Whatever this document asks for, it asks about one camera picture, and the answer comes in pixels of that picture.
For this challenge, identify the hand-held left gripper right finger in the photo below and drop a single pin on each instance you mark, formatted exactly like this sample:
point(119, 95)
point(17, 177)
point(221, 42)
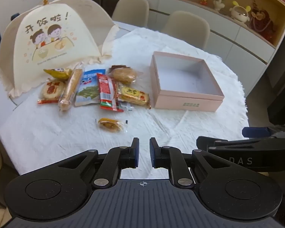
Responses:
point(153, 154)

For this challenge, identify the long bread stick packet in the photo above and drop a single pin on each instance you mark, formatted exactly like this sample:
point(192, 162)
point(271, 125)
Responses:
point(70, 89)

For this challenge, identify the small blue white packet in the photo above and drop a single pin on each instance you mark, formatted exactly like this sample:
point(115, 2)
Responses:
point(127, 106)

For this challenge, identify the blue white seaweed packet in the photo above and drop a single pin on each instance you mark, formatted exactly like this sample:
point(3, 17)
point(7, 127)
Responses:
point(89, 89)

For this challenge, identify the round cake packet red label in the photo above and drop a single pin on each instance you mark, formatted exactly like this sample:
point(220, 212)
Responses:
point(51, 91)

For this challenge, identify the white figurine with plant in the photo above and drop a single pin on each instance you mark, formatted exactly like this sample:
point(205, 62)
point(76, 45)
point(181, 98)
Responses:
point(219, 4)

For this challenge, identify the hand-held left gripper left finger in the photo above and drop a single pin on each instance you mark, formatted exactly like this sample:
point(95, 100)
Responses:
point(135, 154)

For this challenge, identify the white textured tablecloth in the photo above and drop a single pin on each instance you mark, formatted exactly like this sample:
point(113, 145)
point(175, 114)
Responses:
point(180, 128)

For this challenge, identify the small orange pastry packet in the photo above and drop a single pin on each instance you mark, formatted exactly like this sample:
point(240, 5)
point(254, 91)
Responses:
point(109, 124)

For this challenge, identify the white yellow plush toy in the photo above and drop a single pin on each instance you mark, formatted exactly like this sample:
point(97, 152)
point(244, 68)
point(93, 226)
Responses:
point(239, 13)

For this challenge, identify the long red sausage packet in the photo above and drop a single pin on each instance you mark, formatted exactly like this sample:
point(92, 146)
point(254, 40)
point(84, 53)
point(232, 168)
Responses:
point(105, 92)

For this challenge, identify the yellow snack packet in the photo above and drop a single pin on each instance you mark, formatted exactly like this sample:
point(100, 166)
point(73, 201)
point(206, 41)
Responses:
point(58, 73)

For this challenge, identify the yellow biscuit packet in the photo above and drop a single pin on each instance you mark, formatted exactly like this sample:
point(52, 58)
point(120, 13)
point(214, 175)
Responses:
point(133, 95)

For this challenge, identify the white sideboard cabinet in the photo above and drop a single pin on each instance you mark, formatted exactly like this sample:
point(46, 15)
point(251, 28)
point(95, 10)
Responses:
point(228, 35)

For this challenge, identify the round bread clear packet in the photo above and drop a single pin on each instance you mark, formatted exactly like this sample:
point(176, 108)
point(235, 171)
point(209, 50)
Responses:
point(123, 75)

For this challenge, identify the cream cartoon-print food cover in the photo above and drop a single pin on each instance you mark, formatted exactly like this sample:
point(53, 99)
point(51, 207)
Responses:
point(49, 42)

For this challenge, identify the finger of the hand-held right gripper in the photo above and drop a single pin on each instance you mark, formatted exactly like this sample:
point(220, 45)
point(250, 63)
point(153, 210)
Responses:
point(254, 132)
point(211, 142)

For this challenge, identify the pink cardboard box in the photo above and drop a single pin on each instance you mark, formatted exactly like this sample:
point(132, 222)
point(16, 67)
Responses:
point(187, 102)

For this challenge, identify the brown dried meat packet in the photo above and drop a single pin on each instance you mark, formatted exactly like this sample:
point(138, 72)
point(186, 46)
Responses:
point(117, 67)

